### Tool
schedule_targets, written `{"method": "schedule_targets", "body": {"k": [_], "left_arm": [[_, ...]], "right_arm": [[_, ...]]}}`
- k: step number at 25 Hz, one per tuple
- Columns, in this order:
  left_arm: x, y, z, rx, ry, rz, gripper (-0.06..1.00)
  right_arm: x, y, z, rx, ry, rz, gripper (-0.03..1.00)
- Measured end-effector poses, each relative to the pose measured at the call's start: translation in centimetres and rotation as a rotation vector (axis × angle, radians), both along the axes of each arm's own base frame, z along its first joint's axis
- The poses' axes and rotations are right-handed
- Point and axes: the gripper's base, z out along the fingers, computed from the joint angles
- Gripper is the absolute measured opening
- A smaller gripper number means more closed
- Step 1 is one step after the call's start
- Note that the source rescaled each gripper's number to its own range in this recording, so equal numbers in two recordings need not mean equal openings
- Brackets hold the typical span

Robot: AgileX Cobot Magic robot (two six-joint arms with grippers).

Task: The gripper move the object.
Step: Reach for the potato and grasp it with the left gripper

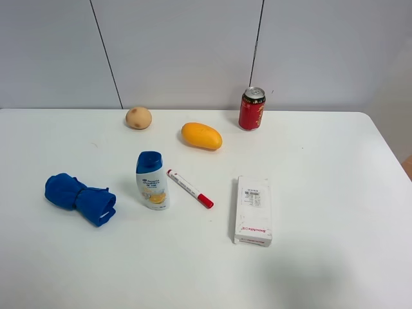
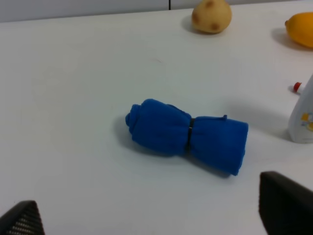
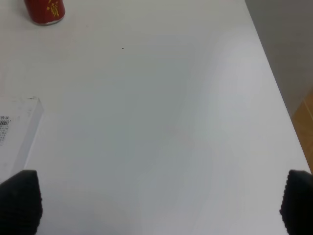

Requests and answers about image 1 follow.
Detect blue rolled cloth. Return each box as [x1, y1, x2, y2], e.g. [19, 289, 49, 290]
[44, 173, 117, 227]

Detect white blue shampoo bottle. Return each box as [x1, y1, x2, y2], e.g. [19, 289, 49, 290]
[136, 151, 170, 211]

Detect red white marker pen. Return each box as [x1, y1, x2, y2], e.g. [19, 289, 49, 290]
[167, 169, 214, 209]

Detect beige spotted potato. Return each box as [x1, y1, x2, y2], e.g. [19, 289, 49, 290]
[125, 107, 152, 130]

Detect yellow mango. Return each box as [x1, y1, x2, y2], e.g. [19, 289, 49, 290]
[181, 122, 223, 151]

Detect red drink can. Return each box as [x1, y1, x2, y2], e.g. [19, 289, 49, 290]
[238, 87, 266, 131]

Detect white cardboard box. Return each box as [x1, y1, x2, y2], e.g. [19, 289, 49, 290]
[234, 176, 272, 247]

